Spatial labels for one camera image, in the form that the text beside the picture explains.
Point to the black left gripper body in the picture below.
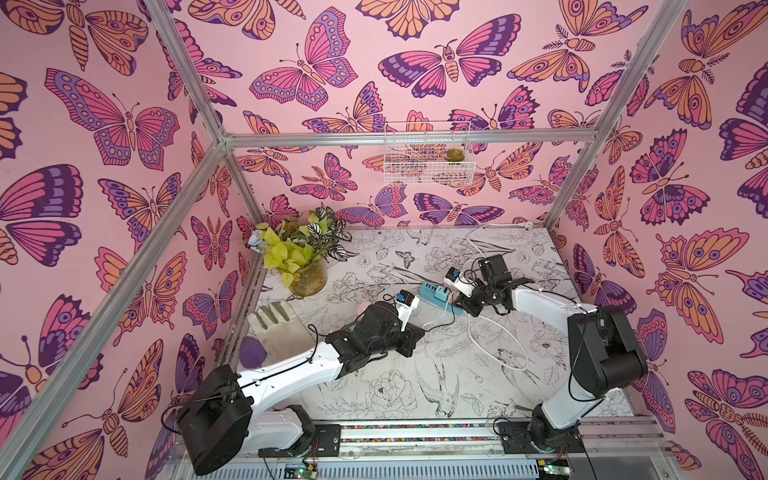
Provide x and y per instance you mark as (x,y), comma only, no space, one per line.
(393,330)

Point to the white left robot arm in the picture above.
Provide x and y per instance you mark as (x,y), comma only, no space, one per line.
(231,409)

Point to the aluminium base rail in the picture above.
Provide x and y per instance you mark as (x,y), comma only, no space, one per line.
(490,448)

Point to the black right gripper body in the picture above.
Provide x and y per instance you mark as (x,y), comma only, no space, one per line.
(480,294)

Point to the small succulent in basket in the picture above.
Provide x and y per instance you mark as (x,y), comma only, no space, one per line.
(454,155)

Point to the beige cloth with green stripes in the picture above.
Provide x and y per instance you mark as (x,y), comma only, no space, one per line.
(280,330)

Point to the pink purple brush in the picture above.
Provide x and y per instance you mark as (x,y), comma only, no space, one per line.
(252,353)

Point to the teal power strip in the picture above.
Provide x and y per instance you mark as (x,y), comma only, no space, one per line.
(440,297)

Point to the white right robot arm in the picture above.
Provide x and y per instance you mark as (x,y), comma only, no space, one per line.
(604,353)

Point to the potted plant in amber vase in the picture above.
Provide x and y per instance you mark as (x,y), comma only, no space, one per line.
(298,249)

